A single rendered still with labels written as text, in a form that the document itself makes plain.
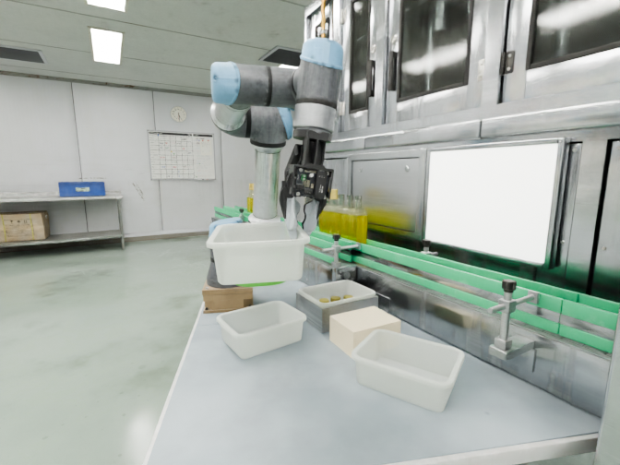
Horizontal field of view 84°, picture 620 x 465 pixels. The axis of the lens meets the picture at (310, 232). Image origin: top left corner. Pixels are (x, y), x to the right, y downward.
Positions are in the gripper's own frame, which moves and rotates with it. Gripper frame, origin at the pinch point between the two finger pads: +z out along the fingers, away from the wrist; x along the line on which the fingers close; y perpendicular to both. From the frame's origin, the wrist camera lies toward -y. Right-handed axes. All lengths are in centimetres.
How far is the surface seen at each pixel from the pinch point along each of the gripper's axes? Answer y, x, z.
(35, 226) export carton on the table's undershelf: -506, -297, 104
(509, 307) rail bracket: 7.8, 44.6, 9.3
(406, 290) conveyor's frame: -32, 43, 19
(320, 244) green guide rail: -67, 22, 13
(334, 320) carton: -22.6, 17.6, 26.5
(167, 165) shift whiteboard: -628, -144, -8
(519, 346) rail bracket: 7, 50, 18
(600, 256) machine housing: 0, 75, -2
